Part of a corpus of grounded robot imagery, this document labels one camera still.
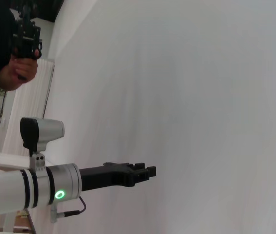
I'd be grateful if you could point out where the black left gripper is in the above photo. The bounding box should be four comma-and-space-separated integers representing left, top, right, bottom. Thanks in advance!
79, 162, 157, 192

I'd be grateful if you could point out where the bare person hand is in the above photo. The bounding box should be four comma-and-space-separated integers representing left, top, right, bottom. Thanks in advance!
0, 50, 42, 91

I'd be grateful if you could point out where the white pleated curtain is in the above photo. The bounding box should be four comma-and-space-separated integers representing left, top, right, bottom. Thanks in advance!
2, 58, 55, 164

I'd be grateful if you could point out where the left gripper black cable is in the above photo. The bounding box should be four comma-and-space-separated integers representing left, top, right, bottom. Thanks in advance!
50, 196, 87, 224

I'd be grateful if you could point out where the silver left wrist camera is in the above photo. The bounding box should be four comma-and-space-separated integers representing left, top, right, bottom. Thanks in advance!
20, 117, 65, 171

